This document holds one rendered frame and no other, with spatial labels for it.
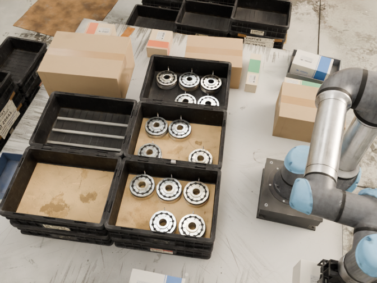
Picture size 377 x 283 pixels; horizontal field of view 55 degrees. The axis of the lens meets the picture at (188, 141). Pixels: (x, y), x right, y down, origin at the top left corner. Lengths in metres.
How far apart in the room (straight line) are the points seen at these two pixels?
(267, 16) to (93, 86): 1.50
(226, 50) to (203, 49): 0.12
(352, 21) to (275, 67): 1.82
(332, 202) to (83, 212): 0.97
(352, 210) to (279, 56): 1.48
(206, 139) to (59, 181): 0.65
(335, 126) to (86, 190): 1.00
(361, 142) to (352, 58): 2.27
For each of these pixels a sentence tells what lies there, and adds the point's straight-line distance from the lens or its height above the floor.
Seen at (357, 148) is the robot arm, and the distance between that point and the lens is 1.27.
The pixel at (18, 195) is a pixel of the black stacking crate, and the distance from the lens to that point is 1.58.
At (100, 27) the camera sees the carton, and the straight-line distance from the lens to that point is 2.29.
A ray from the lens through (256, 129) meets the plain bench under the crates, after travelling 1.84.
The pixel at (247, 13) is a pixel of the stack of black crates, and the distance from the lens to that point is 2.85.
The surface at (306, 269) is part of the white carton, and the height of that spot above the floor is 1.13.
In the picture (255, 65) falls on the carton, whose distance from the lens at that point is 2.05.
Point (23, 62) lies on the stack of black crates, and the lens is 2.82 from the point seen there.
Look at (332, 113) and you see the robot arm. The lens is 1.01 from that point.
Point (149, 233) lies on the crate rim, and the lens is 1.31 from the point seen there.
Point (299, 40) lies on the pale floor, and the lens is 3.49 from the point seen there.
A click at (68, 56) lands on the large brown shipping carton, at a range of 1.95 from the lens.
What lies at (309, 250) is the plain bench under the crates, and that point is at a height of 0.70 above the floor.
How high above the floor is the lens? 2.16
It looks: 56 degrees down
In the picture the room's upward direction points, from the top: 1 degrees clockwise
